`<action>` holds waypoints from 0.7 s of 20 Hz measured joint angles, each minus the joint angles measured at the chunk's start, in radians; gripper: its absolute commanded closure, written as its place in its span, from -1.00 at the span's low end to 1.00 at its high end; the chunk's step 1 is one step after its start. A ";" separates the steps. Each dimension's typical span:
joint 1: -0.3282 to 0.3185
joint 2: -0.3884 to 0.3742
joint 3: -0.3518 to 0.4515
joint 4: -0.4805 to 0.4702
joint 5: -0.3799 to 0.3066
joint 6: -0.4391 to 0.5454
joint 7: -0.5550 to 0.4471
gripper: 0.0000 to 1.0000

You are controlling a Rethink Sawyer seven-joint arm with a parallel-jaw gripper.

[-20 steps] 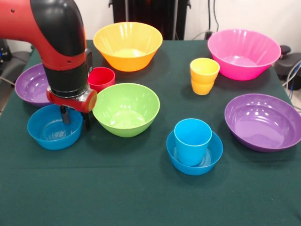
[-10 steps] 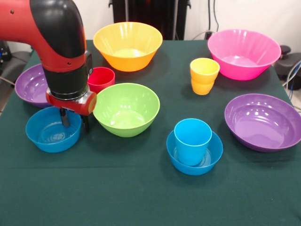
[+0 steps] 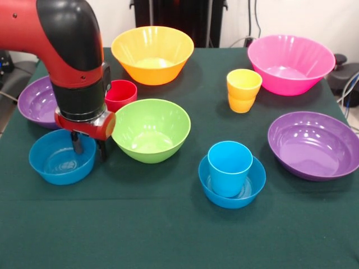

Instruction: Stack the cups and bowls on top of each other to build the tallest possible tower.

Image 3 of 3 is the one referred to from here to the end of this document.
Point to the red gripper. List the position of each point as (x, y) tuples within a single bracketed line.
[(87, 127)]

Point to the blue bowl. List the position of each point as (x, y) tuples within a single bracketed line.
[(61, 176), (232, 203)]

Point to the green bowl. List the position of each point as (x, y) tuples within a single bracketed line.
[(151, 151)]

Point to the orange bowl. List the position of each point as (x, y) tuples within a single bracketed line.
[(151, 75)]

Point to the blue cup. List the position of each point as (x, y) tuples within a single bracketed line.
[(227, 182)]

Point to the orange cup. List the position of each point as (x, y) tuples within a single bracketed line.
[(242, 101)]

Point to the pink bowl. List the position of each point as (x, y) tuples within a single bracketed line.
[(289, 84)]

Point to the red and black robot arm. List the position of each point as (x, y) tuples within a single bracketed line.
[(61, 42)]

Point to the black computer tower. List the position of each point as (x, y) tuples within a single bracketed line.
[(5, 64)]

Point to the red cup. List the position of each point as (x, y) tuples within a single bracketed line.
[(122, 93)]

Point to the purple bowl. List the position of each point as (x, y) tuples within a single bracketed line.
[(36, 106), (311, 151)]

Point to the dark green tablecloth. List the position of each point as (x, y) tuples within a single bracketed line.
[(179, 238)]

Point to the black knobbed device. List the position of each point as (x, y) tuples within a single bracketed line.
[(350, 73)]

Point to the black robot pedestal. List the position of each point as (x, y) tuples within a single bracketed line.
[(182, 16)]

